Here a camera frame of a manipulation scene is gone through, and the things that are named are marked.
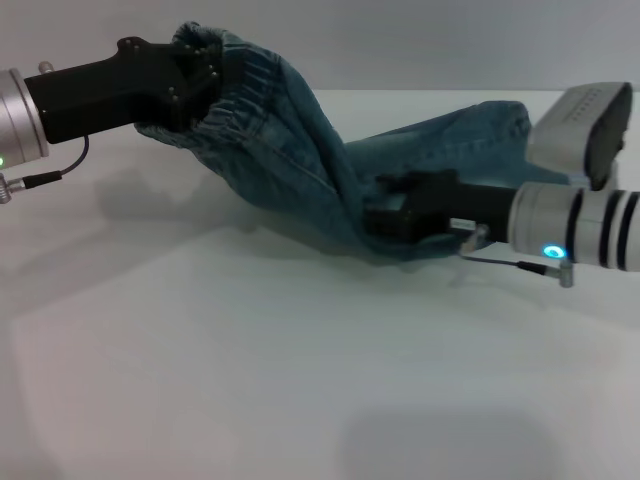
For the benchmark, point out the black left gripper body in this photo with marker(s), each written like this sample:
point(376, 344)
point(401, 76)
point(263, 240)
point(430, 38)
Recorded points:
point(120, 90)

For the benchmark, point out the blue denim shorts basketball print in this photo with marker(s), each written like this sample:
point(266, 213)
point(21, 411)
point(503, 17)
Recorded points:
point(310, 165)

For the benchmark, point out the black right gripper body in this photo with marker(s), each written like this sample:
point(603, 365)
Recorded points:
point(460, 207)

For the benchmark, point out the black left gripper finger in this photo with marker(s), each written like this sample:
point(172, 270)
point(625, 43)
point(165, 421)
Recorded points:
point(234, 70)

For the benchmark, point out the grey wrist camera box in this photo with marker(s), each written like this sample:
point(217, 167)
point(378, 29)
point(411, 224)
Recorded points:
point(575, 130)

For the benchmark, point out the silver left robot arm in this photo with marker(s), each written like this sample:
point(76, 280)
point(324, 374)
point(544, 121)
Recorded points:
point(20, 120)

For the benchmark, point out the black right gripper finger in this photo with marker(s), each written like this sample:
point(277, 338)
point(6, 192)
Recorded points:
point(400, 181)
point(387, 220)

